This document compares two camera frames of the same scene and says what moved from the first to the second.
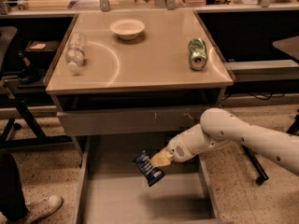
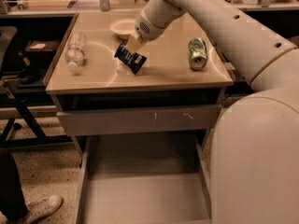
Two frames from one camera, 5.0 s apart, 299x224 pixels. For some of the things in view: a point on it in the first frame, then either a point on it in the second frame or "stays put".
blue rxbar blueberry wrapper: (152, 174) → (133, 60)
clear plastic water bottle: (76, 50) stays put
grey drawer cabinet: (133, 80) stays put
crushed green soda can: (198, 54) stays put
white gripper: (177, 150) → (149, 29)
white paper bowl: (127, 28) stays put
